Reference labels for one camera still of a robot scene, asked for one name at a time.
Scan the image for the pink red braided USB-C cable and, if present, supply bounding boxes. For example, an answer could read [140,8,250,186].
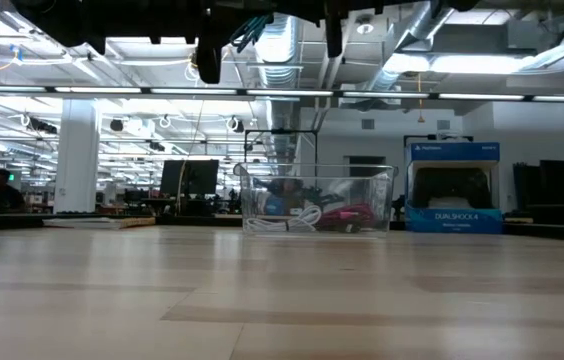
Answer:
[316,202,378,234]

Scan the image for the black computer monitor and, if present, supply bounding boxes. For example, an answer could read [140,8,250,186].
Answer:
[160,159,220,197]

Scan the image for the white USB-C cable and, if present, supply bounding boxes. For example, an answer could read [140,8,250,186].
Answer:
[245,204,323,234]

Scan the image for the white building pillar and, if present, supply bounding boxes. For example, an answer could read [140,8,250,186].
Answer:
[54,98,101,215]

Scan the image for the clear plastic container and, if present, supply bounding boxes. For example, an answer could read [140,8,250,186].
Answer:
[234,162,397,237]

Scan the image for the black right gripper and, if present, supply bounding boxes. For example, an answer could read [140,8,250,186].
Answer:
[325,0,398,59]

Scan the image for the flat paper stack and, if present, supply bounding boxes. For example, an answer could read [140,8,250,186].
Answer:
[43,215,157,231]

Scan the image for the person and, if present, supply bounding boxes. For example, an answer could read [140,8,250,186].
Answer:
[0,168,27,215]

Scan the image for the long ceiling light strip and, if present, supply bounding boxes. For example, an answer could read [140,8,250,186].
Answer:
[0,84,564,104]

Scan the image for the teal braided USB-C cable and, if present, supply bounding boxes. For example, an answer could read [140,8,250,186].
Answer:
[229,13,276,54]

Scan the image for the black equipment rack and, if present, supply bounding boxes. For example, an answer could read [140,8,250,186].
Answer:
[511,158,564,226]

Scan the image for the blue DualShock controller box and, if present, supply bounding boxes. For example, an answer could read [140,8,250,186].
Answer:
[404,142,504,235]

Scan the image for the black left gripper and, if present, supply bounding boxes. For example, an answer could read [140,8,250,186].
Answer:
[181,0,323,85]

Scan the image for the silver ventilation duct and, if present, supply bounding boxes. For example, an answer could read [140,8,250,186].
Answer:
[254,14,313,161]

